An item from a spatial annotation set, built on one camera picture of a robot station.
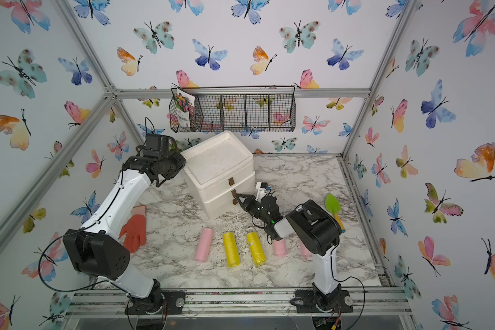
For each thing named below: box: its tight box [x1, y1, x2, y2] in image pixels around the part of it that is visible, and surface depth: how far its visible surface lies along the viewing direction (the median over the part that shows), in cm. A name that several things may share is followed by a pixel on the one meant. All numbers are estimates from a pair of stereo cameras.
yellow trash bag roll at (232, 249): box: [222, 232, 241, 268], surface depth 86 cm
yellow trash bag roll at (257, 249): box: [246, 231, 267, 266], surface depth 86 cm
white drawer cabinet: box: [180, 130, 256, 220], surface depth 88 cm
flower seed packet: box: [174, 88, 196, 128], surface depth 91 cm
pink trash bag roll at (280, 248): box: [272, 238, 288, 259], surface depth 85 cm
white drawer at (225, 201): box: [202, 172, 256, 220], surface depth 91 cm
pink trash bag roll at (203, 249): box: [194, 226, 214, 264], surface depth 87 cm
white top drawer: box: [198, 162, 256, 202], surface depth 84 cm
